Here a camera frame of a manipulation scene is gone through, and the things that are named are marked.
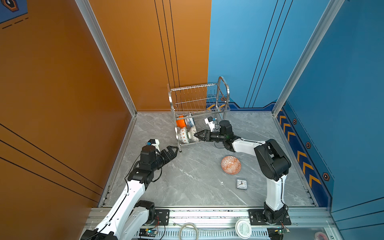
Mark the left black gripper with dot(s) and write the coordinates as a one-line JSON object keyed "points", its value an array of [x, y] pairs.
{"points": [[169, 158]]}

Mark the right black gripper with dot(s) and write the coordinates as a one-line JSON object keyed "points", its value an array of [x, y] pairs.
{"points": [[206, 133]]}

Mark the white black lattice bowl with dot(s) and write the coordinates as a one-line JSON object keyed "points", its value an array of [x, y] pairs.
{"points": [[191, 133]]}

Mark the blue white floral bowl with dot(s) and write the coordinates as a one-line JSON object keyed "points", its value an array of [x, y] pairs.
{"points": [[190, 122]]}

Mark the green patterned bowl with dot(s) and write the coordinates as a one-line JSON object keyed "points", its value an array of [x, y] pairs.
{"points": [[184, 136]]}

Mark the orange bowl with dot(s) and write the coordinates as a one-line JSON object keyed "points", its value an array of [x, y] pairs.
{"points": [[181, 122]]}

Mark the silver wire dish rack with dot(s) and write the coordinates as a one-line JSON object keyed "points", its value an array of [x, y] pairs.
{"points": [[199, 102]]}

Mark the red patterned bowl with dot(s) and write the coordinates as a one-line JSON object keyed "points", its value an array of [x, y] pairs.
{"points": [[231, 165]]}

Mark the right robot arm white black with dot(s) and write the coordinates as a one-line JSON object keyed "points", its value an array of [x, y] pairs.
{"points": [[273, 163]]}

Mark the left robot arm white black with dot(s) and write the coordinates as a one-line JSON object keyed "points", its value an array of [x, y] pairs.
{"points": [[129, 213]]}

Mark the small square clock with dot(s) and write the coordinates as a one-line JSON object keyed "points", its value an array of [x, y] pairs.
{"points": [[241, 184]]}

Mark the green circuit board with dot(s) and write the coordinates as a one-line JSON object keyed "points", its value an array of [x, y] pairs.
{"points": [[147, 234]]}

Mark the right circuit board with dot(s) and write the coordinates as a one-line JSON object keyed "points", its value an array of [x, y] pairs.
{"points": [[283, 230]]}

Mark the pink round object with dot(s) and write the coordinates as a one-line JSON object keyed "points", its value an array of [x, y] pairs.
{"points": [[321, 236]]}

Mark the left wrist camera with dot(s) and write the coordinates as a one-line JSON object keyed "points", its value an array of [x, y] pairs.
{"points": [[155, 143]]}

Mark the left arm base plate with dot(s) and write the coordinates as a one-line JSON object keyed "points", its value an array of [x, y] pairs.
{"points": [[158, 216]]}

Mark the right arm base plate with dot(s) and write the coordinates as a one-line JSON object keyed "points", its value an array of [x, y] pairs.
{"points": [[260, 217]]}

